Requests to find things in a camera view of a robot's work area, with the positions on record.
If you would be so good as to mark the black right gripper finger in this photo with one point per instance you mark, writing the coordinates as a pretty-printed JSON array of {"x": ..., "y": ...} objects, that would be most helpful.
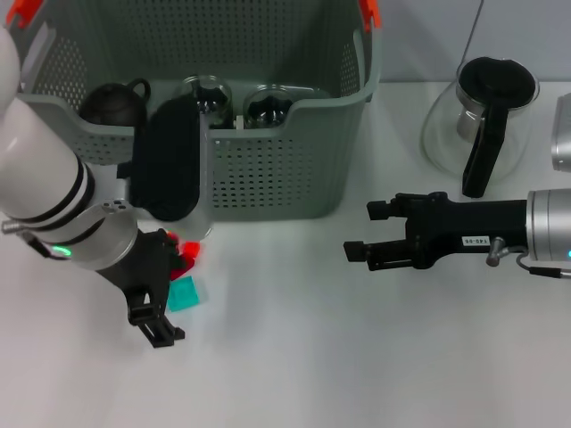
[
  {"x": 378, "y": 209},
  {"x": 356, "y": 252}
]

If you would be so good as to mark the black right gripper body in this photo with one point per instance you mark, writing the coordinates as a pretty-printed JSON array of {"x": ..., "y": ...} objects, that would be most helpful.
[{"x": 468, "y": 223}]

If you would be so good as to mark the grey perforated storage basket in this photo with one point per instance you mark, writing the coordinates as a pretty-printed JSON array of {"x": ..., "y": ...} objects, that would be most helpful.
[{"x": 276, "y": 178}]

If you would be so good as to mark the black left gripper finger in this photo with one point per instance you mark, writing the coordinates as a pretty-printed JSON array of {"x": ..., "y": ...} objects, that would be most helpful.
[
  {"x": 156, "y": 330},
  {"x": 175, "y": 252}
]

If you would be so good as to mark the dark red long brick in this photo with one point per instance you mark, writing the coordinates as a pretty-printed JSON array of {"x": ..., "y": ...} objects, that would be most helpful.
[{"x": 185, "y": 267}]

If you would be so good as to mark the teal square brick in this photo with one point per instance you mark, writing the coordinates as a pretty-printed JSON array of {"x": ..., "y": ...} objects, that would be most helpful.
[{"x": 185, "y": 294}]

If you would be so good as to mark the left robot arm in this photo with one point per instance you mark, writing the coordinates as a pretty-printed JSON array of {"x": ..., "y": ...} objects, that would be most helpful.
[{"x": 35, "y": 156}]

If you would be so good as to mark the glass carafe black lid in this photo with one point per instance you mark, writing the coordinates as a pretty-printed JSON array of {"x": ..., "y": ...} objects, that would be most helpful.
[{"x": 495, "y": 80}]

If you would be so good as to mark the glass teacup black sleeve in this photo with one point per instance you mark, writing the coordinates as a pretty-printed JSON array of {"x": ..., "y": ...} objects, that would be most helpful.
[
  {"x": 214, "y": 100},
  {"x": 267, "y": 111}
]

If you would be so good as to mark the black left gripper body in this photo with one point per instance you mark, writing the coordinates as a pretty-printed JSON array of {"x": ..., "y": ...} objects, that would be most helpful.
[{"x": 143, "y": 267}]

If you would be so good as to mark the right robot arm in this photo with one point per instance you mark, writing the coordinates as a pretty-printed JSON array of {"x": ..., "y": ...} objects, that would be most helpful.
[{"x": 548, "y": 223}]

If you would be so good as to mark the black clay teapot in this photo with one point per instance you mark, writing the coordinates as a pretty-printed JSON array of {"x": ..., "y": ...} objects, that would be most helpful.
[{"x": 107, "y": 104}]

